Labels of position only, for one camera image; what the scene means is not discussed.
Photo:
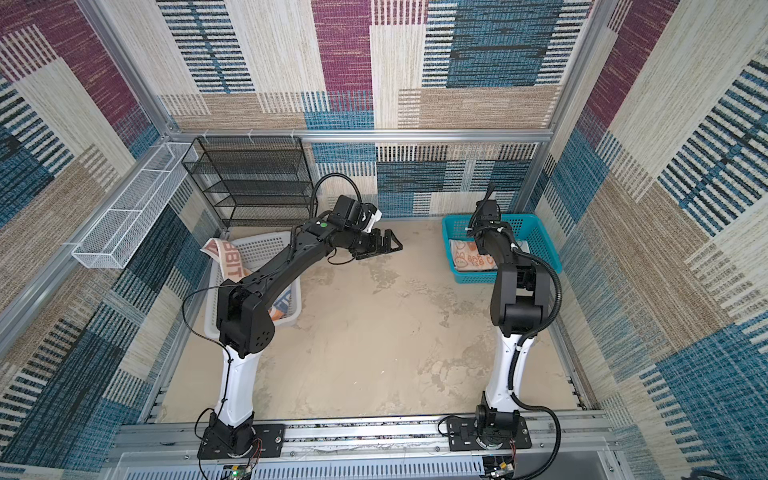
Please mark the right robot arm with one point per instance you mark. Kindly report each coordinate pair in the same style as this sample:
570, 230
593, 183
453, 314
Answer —
518, 307

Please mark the teal plastic basket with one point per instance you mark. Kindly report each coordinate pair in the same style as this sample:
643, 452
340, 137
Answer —
527, 228

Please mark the orange bunny towel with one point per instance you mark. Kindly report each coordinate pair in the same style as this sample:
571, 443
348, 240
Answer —
465, 257

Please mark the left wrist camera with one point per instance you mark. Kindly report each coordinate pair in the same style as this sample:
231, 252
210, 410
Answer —
354, 215

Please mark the white mesh wall tray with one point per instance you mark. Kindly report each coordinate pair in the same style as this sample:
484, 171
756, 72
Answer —
117, 234

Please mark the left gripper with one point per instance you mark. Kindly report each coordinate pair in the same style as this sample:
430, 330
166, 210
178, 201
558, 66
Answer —
376, 249

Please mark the aluminium front rail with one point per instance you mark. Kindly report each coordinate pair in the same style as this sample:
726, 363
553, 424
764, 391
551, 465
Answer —
313, 438

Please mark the white plastic basket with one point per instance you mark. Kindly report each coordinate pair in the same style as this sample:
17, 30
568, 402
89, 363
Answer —
286, 309

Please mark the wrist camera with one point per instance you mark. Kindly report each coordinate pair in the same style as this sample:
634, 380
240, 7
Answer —
354, 215
487, 212

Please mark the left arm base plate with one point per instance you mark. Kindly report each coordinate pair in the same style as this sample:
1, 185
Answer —
222, 442

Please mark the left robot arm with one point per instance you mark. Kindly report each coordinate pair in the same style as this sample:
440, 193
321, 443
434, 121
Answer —
246, 327

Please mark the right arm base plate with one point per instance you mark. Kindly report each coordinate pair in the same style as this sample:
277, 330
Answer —
470, 434

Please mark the black wire shelf rack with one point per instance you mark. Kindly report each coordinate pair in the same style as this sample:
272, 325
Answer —
252, 181

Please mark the orange rabbit towel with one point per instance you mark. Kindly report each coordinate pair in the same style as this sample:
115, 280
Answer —
231, 260

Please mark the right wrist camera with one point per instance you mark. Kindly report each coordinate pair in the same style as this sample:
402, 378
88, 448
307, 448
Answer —
487, 212

